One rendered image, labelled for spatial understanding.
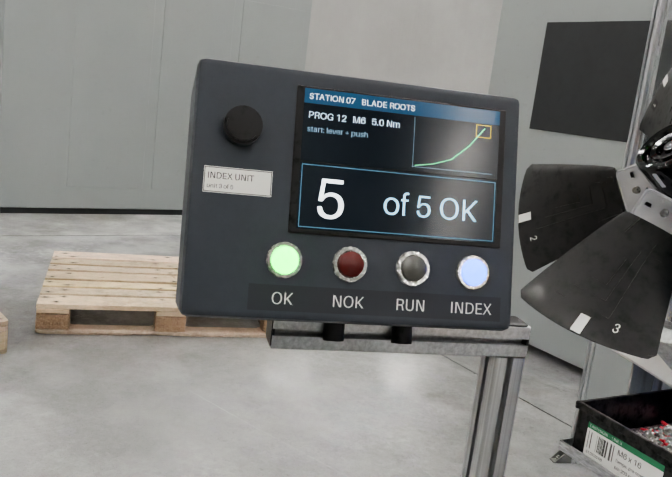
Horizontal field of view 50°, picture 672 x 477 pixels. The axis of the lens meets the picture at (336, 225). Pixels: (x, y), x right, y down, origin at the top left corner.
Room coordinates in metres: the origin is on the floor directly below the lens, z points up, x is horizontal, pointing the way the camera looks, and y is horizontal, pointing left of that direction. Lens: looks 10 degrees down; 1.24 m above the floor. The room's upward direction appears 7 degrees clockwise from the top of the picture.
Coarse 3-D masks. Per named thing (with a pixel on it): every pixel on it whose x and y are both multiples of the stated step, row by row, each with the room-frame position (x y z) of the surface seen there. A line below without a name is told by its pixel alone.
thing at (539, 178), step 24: (528, 168) 1.50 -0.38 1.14; (552, 168) 1.43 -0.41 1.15; (576, 168) 1.38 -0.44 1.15; (600, 168) 1.33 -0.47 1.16; (528, 192) 1.46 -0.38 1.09; (552, 192) 1.41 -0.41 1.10; (576, 192) 1.36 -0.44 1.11; (600, 192) 1.32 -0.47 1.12; (552, 216) 1.39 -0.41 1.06; (576, 216) 1.35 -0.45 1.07; (600, 216) 1.32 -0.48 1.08; (552, 240) 1.38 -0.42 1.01; (576, 240) 1.34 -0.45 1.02; (528, 264) 1.40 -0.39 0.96
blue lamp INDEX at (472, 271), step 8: (472, 256) 0.56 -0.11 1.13; (464, 264) 0.55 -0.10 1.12; (472, 264) 0.55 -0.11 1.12; (480, 264) 0.55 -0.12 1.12; (456, 272) 0.55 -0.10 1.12; (464, 272) 0.55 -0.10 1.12; (472, 272) 0.55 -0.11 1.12; (480, 272) 0.55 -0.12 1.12; (488, 272) 0.56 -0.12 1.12; (464, 280) 0.55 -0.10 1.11; (472, 280) 0.55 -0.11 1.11; (480, 280) 0.55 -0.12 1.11; (472, 288) 0.55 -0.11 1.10
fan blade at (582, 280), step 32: (608, 224) 1.17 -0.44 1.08; (640, 224) 1.15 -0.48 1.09; (576, 256) 1.15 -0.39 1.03; (608, 256) 1.13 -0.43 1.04; (640, 256) 1.12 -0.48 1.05; (544, 288) 1.13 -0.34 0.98; (576, 288) 1.11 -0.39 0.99; (608, 288) 1.09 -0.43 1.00; (640, 288) 1.08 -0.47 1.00; (608, 320) 1.05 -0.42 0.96; (640, 320) 1.04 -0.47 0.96; (640, 352) 1.00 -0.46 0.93
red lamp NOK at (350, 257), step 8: (344, 248) 0.53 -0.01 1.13; (352, 248) 0.53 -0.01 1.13; (336, 256) 0.53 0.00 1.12; (344, 256) 0.53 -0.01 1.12; (352, 256) 0.53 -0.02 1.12; (360, 256) 0.53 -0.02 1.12; (336, 264) 0.53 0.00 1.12; (344, 264) 0.52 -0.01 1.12; (352, 264) 0.52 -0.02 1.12; (360, 264) 0.53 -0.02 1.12; (336, 272) 0.53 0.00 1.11; (344, 272) 0.52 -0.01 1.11; (352, 272) 0.52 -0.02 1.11; (360, 272) 0.53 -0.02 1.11; (344, 280) 0.53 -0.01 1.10; (352, 280) 0.53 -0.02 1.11
